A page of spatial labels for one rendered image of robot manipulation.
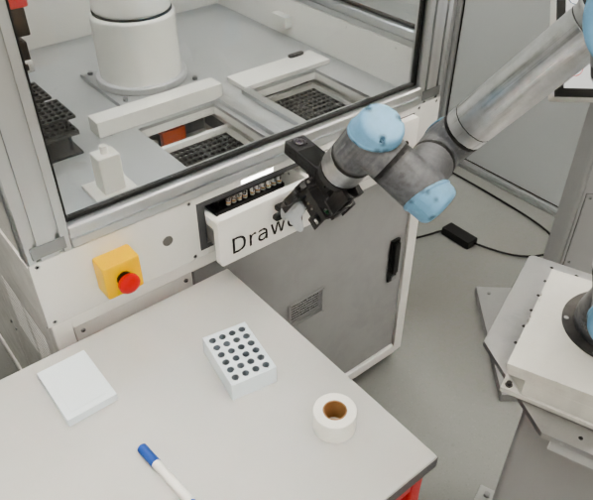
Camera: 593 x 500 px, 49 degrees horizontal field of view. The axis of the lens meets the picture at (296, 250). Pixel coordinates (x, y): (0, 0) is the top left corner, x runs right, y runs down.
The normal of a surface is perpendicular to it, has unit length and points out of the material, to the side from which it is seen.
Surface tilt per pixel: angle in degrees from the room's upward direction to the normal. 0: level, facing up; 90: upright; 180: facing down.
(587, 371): 2
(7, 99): 90
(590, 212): 90
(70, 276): 90
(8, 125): 90
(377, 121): 35
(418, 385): 0
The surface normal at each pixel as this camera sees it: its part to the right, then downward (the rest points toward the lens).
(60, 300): 0.63, 0.49
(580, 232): -0.05, 0.62
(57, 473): 0.00, -0.78
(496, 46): -0.78, 0.39
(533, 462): -0.52, 0.54
